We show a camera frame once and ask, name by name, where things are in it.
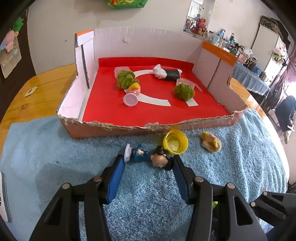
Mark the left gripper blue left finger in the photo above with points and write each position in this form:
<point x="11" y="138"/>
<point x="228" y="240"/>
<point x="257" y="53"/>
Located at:
<point x="109" y="180"/>

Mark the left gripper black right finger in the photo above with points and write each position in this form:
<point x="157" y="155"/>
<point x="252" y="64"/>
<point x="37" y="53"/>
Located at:
<point x="188" y="183"/>

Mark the black haired boy figurine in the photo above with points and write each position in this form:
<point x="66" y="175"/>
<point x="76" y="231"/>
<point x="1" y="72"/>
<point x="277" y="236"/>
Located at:
<point x="159" y="158"/>

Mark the yellow bottle cap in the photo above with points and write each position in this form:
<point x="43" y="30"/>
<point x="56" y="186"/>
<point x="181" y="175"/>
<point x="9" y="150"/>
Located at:
<point x="176" y="142"/>

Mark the green black sock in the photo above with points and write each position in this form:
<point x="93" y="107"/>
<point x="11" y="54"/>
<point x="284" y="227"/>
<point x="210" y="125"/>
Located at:
<point x="214" y="204"/>

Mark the beige yellow crochet scrunchie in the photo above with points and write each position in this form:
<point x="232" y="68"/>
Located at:
<point x="210" y="142"/>

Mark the blonde girl figurine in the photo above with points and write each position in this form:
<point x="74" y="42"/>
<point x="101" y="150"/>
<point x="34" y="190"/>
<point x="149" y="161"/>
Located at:
<point x="131" y="97"/>

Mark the green fuzzy scrunchie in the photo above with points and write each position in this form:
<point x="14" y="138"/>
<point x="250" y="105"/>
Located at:
<point x="125" y="79"/>
<point x="184" y="91"/>

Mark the clear round plastic lid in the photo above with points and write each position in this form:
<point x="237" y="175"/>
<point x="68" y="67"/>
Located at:
<point x="186" y="81"/>

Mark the white black sock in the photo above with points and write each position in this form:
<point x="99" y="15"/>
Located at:
<point x="166" y="74"/>

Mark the small clear plastic box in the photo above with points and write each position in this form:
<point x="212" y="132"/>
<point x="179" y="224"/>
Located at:
<point x="117" y="70"/>

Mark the red paper box liner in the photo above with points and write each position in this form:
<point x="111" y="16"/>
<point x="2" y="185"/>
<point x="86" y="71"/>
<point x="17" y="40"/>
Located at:
<point x="161" y="105"/>

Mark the orange cardboard box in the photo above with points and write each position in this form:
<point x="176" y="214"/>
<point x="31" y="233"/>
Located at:
<point x="212" y="66"/>

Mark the grey cloth side table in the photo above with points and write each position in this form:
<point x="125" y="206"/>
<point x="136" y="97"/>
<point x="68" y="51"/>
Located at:
<point x="246" y="70"/>

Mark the small wooden tag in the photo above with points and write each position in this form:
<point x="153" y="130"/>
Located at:
<point x="31" y="91"/>

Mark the dark brown door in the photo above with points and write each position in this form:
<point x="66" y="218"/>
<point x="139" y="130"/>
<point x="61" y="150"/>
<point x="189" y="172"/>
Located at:
<point x="16" y="66"/>

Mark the red dragon plush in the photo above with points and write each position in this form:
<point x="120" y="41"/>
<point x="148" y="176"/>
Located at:
<point x="200" y="28"/>

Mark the white cabinet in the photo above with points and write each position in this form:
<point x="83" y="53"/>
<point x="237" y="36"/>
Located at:
<point x="269" y="48"/>

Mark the green shopping bag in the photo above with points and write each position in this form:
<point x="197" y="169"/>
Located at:
<point x="126" y="4"/>

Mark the green plush toy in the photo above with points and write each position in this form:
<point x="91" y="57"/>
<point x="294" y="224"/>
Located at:
<point x="18" y="24"/>

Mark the wall mirror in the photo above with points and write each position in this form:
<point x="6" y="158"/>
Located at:
<point x="198" y="9"/>

